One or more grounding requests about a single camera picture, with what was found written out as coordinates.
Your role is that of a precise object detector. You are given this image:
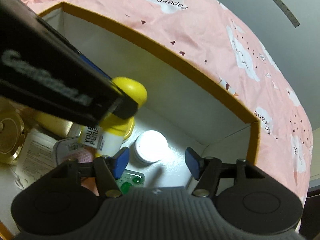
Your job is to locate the yellow cap white bottle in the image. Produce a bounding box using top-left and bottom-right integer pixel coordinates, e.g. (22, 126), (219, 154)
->
(78, 77), (148, 157)

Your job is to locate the orange cardboard box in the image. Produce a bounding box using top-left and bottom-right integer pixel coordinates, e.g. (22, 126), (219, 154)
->
(0, 1), (262, 240)

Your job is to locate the small white round jar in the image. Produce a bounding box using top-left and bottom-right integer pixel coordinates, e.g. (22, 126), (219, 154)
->
(134, 130), (169, 164)

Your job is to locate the grey wall switch panel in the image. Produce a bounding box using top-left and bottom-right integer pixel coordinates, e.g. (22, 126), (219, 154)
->
(272, 0), (300, 28)

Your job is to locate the green liquid clear bottle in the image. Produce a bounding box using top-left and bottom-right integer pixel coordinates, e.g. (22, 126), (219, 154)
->
(116, 170), (145, 195)

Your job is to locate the round gold compact tin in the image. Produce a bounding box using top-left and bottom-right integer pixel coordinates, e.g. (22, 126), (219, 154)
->
(0, 97), (25, 165)

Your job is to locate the gold square jewellery box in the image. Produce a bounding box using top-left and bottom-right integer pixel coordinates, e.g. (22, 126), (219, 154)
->
(33, 112), (81, 138)

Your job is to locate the pink printed bed duvet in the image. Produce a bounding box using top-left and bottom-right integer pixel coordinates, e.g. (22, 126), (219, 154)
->
(20, 0), (313, 201)

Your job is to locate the yellow tape measure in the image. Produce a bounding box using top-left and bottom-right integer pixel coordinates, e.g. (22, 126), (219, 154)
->
(123, 116), (135, 143)

